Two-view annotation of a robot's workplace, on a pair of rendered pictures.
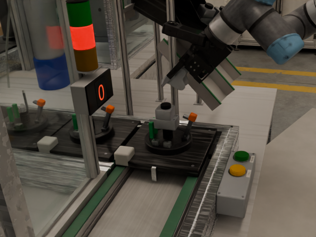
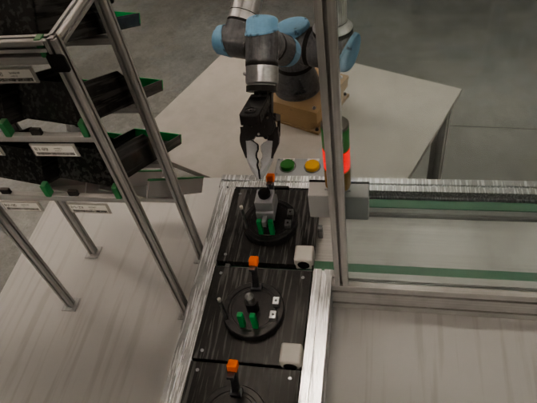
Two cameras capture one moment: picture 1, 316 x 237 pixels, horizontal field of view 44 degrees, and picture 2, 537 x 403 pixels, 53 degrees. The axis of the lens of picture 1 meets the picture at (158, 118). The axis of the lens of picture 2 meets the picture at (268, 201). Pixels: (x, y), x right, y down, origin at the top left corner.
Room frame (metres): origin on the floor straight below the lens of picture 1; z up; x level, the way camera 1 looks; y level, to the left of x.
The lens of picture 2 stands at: (1.05, 0.85, 2.05)
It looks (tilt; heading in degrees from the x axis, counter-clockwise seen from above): 48 degrees down; 266
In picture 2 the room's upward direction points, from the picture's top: 12 degrees counter-clockwise
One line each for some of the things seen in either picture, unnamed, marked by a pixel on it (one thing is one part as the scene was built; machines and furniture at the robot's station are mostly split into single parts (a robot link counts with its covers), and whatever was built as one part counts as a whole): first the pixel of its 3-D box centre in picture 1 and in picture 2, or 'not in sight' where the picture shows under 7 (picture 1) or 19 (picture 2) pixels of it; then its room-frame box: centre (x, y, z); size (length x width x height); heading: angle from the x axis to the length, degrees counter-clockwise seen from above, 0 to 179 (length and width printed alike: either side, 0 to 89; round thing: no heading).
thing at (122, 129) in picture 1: (89, 121); (251, 303); (1.09, 0.21, 1.01); 0.24 x 0.24 x 0.13; 69
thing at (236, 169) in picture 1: (237, 171); (312, 166); (0.84, -0.20, 0.96); 0.04 x 0.04 x 0.02
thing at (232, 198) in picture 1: (237, 181); (312, 173); (0.84, -0.20, 0.93); 0.21 x 0.07 x 0.06; 159
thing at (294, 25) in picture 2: not in sight; (294, 42); (0.78, -0.58, 1.11); 0.13 x 0.12 x 0.14; 140
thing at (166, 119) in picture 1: (162, 114); (264, 205); (1.00, -0.02, 1.06); 0.08 x 0.04 x 0.07; 69
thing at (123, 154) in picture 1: (124, 155); (304, 257); (0.94, 0.10, 0.97); 0.05 x 0.05 x 0.04; 69
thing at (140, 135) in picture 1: (168, 145); (271, 226); (0.99, -0.03, 0.96); 0.24 x 0.24 x 0.02; 69
